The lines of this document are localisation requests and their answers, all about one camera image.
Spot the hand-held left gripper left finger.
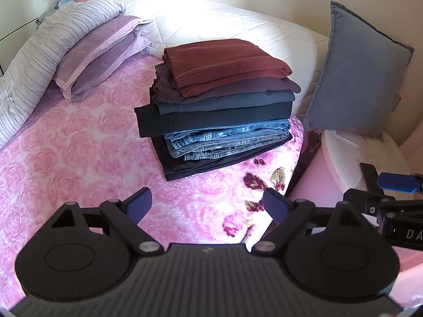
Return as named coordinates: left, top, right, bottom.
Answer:
left=49, top=187, right=164, bottom=256

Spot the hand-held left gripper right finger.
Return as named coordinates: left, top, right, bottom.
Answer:
left=251, top=188, right=365, bottom=255

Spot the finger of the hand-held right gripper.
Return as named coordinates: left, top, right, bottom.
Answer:
left=343, top=188, right=402, bottom=217
left=360, top=162, right=423, bottom=196

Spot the maroon towel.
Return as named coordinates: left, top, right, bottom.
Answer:
left=162, top=39, right=293, bottom=99

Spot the stack of folded clothes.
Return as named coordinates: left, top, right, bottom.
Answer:
left=151, top=132, right=294, bottom=182

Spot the white round plastic bin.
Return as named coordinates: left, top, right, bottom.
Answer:
left=291, top=129, right=413, bottom=212

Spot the pink floral blanket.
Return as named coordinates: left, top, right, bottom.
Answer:
left=0, top=53, right=305, bottom=304

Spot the thick black garment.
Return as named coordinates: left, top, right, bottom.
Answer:
left=134, top=101, right=293, bottom=138

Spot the slate blue garment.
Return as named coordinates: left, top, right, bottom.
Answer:
left=155, top=91, right=296, bottom=115

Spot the blue cushion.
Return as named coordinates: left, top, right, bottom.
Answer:
left=302, top=1, right=415, bottom=138

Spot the dark purple garment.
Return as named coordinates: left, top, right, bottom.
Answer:
left=154, top=63, right=302, bottom=105

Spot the purple pillow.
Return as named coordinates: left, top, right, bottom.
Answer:
left=53, top=16, right=154, bottom=103

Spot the lilac striped quilt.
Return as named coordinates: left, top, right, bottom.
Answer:
left=0, top=0, right=127, bottom=148

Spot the white quilted bedding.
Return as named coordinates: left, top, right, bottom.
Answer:
left=124, top=0, right=331, bottom=120

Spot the white wardrobe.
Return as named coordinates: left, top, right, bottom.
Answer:
left=0, top=0, right=63, bottom=75

